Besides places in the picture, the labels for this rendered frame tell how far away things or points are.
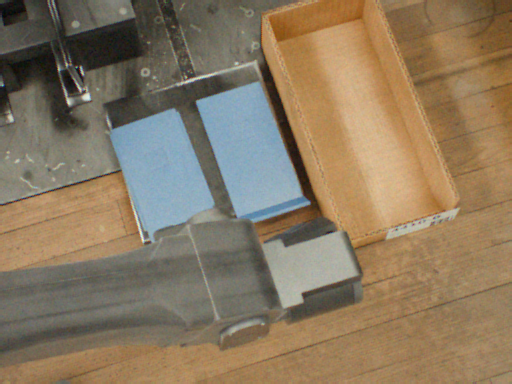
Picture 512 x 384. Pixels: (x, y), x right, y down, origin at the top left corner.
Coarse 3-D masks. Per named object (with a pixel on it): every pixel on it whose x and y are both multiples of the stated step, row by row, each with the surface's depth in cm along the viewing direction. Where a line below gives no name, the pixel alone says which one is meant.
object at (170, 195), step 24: (144, 120) 103; (168, 120) 103; (120, 144) 102; (144, 144) 102; (168, 144) 102; (144, 168) 101; (168, 168) 101; (192, 168) 101; (144, 192) 101; (168, 192) 101; (192, 192) 101; (144, 216) 100; (168, 216) 100
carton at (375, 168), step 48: (336, 0) 104; (288, 48) 108; (336, 48) 108; (384, 48) 104; (288, 96) 101; (336, 96) 106; (384, 96) 106; (336, 144) 104; (384, 144) 104; (432, 144) 97; (336, 192) 103; (384, 192) 103; (432, 192) 102
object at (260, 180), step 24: (216, 96) 104; (240, 96) 104; (264, 96) 104; (216, 120) 103; (240, 120) 103; (264, 120) 103; (216, 144) 102; (240, 144) 102; (264, 144) 102; (240, 168) 101; (264, 168) 101; (288, 168) 101; (240, 192) 101; (264, 192) 101; (288, 192) 101; (240, 216) 100; (264, 216) 97
